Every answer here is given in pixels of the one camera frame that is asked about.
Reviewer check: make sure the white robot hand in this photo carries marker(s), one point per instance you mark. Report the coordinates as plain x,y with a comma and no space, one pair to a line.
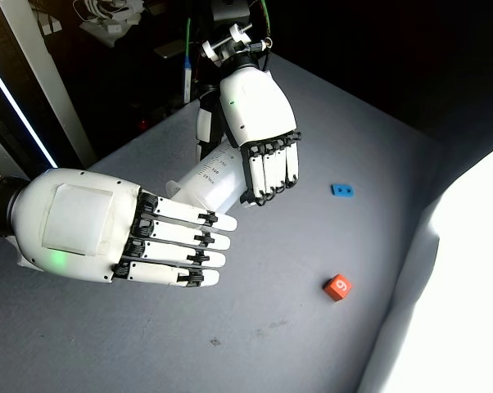
78,221
256,106

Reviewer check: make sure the white backdrop sheet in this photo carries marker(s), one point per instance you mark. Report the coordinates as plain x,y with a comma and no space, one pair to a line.
455,286

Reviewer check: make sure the white clutter pile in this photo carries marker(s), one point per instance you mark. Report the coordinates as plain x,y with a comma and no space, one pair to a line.
111,22

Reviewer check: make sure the blue flat block with holes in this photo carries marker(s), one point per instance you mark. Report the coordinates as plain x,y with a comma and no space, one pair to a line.
342,191

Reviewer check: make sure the orange number cube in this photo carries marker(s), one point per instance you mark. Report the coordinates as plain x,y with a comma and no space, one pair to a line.
337,287

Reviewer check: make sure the white light strip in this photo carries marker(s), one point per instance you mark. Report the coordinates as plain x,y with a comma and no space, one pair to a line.
25,118

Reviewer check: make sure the white pillar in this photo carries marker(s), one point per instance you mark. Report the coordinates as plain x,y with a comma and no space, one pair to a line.
46,78

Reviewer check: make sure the grey table cloth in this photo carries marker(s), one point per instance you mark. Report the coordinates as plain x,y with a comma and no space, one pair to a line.
148,327

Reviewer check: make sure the large clear plastic syringe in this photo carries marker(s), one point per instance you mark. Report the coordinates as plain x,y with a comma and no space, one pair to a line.
218,180

